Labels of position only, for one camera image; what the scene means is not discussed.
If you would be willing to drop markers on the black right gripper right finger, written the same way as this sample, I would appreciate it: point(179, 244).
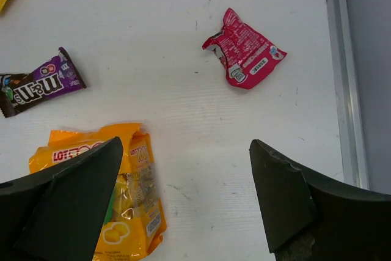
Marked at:
point(310, 216)

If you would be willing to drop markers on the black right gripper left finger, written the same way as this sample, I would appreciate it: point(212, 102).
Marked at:
point(58, 213)

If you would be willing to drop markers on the large yellow candy bag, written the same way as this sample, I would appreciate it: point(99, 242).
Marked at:
point(134, 223)

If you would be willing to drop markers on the aluminium table edge rail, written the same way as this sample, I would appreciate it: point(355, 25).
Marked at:
point(351, 136)

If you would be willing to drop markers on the pink snack packet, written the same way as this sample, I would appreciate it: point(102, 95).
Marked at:
point(247, 56)

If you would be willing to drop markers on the purple M&M's packet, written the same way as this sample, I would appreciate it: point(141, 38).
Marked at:
point(23, 91)

